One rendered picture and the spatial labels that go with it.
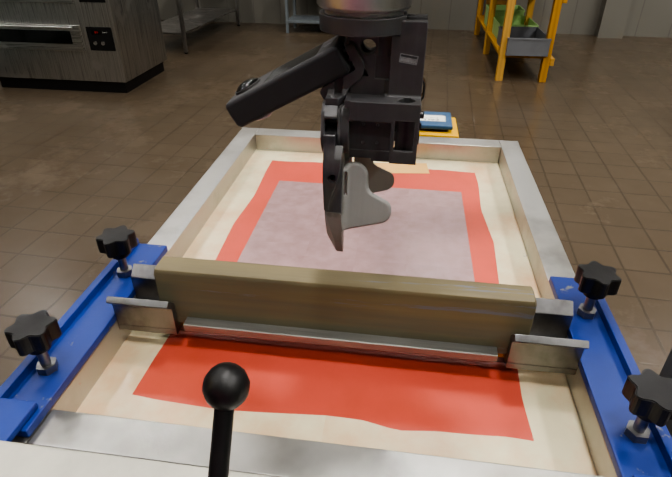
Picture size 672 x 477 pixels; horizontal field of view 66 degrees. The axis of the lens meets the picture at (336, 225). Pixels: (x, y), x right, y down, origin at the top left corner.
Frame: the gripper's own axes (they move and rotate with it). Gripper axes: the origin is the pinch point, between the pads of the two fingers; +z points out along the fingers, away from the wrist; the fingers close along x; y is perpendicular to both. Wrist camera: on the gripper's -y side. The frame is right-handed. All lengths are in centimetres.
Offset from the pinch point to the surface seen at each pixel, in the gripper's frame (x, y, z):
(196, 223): 22.0, -25.0, 15.1
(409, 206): 35.5, 8.1, 16.8
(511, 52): 467, 101, 83
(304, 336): -2.5, -3.0, 13.0
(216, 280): -1.3, -12.8, 7.4
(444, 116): 79, 16, 15
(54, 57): 381, -301, 83
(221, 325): -2.1, -12.6, 13.1
